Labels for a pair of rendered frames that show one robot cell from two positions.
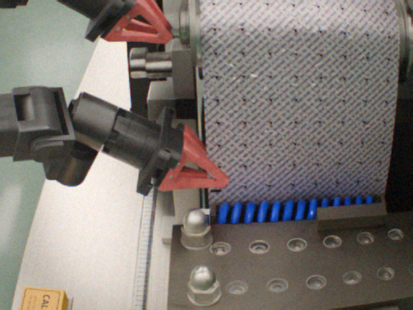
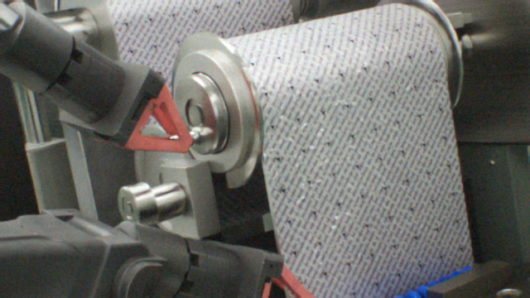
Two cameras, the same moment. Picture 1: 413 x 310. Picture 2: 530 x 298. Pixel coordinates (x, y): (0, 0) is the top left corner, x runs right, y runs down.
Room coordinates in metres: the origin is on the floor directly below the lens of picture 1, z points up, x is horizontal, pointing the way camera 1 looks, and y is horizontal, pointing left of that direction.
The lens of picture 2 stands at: (-0.07, 0.50, 1.36)
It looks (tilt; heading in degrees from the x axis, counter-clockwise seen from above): 9 degrees down; 324
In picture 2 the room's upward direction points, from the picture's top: 10 degrees counter-clockwise
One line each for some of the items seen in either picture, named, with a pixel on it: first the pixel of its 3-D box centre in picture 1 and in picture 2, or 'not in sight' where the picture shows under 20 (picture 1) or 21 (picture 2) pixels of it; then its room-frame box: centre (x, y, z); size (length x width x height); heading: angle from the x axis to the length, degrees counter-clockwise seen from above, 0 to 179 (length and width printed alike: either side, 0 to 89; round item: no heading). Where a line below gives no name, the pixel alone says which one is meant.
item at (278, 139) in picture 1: (306, 146); (378, 226); (0.63, -0.12, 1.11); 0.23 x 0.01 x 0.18; 88
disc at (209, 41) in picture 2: (200, 19); (214, 110); (0.69, 0.00, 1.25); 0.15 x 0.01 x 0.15; 178
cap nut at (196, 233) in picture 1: (195, 225); not in sight; (0.56, 0.02, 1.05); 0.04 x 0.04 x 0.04
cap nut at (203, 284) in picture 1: (203, 282); not in sight; (0.47, 0.01, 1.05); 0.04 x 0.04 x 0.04
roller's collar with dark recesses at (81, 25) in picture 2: not in sight; (62, 40); (0.94, 0.02, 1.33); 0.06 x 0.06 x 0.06; 88
